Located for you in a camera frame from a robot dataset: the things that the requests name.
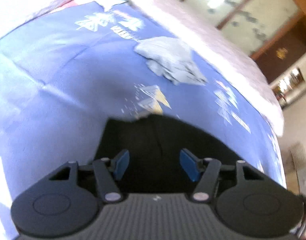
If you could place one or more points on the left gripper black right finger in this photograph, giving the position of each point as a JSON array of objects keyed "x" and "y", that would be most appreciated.
[{"x": 244, "y": 199}]

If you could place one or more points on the frosted glass wardrobe doors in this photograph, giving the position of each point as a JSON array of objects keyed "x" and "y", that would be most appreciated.
[{"x": 246, "y": 23}]

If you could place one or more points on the dark brown wooden door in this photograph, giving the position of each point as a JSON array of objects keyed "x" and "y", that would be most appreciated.
[{"x": 283, "y": 50}]

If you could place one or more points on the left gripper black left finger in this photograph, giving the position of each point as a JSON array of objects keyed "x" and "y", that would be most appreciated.
[{"x": 68, "y": 199}]

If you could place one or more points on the blue patterned bed sheet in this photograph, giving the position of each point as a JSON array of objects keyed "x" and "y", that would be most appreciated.
[{"x": 64, "y": 74}]

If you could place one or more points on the light grey crumpled garment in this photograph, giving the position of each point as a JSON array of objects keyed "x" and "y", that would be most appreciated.
[{"x": 171, "y": 58}]

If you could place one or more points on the black pants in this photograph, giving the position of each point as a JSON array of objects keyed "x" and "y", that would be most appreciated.
[{"x": 154, "y": 145}]

